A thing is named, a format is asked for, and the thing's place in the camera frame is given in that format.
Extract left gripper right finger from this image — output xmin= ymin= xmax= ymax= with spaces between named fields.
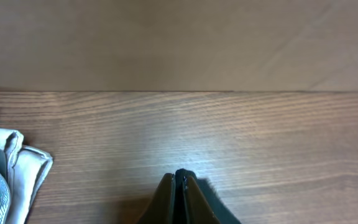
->
xmin=183 ymin=177 xmax=220 ymax=224

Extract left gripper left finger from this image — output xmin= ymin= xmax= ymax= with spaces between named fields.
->
xmin=137 ymin=173 xmax=176 ymax=224

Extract black t-shirt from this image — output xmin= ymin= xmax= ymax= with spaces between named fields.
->
xmin=173 ymin=169 xmax=240 ymax=224

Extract beige folded garment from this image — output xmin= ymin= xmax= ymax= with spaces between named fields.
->
xmin=0 ymin=128 xmax=53 ymax=224

